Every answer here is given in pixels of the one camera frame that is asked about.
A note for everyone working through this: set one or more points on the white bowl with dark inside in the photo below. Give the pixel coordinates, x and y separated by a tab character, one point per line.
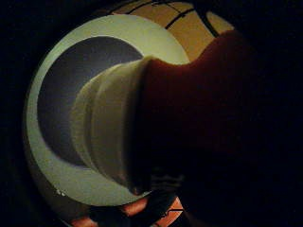
79	186

